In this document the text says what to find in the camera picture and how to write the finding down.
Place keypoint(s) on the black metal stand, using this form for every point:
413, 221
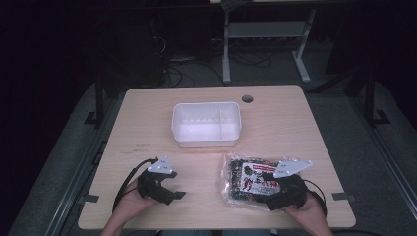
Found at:
98, 105
372, 101

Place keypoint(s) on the white metal desk frame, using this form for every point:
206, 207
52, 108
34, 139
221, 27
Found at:
265, 31

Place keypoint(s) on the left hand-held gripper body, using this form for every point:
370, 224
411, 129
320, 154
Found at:
152, 187

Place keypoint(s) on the metal floor rail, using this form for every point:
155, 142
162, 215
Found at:
78, 170
383, 154

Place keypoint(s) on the person's right hand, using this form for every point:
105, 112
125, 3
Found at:
305, 211

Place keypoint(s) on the person's left hand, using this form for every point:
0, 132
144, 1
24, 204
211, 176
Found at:
132, 200

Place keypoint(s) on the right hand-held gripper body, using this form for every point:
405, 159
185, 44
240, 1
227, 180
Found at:
290, 193

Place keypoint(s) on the white plastic divided container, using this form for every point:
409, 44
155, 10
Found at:
206, 126

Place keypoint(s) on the clear seaweed snack packet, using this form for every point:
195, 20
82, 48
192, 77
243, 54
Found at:
244, 178

